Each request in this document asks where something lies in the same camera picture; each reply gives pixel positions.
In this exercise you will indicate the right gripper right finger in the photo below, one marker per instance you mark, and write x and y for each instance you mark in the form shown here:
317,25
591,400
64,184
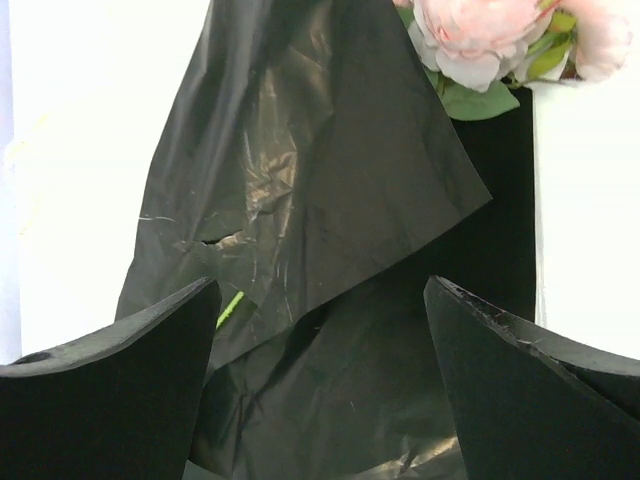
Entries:
529,403

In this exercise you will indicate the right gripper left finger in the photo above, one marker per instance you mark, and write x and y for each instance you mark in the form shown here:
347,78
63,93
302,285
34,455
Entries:
118,403

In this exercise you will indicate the black wrapping paper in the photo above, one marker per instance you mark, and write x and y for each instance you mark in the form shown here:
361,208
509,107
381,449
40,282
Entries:
352,390

